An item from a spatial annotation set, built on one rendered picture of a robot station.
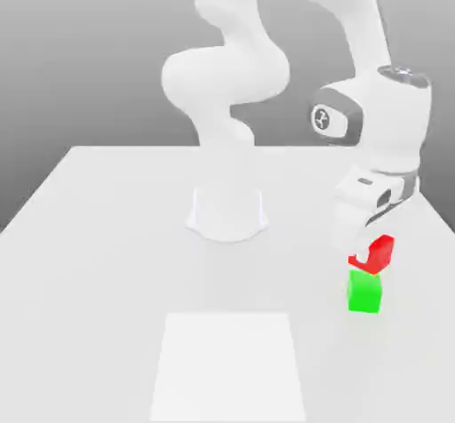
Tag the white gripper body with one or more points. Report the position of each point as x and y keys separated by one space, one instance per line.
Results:
x=350 y=224

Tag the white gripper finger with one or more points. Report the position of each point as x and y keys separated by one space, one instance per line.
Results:
x=362 y=254

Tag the small red cube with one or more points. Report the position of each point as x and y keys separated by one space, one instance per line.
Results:
x=382 y=254

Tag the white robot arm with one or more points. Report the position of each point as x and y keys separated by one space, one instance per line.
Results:
x=227 y=74

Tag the small green cube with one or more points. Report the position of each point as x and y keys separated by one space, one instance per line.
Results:
x=364 y=293

